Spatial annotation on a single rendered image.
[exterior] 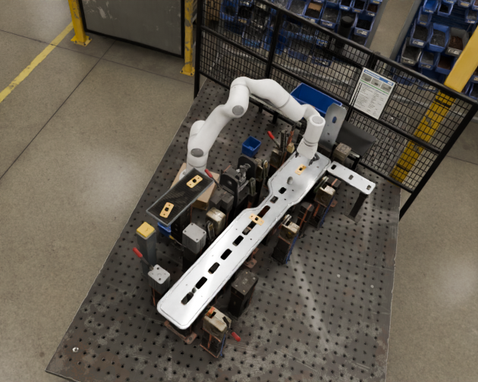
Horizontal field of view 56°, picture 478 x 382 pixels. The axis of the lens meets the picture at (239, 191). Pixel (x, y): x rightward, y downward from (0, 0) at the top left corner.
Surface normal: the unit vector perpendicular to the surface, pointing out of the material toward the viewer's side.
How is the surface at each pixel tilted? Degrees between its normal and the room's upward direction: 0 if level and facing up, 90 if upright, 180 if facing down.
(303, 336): 0
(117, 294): 0
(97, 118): 0
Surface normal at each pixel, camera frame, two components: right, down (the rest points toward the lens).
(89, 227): 0.11, -0.61
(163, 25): -0.28, 0.74
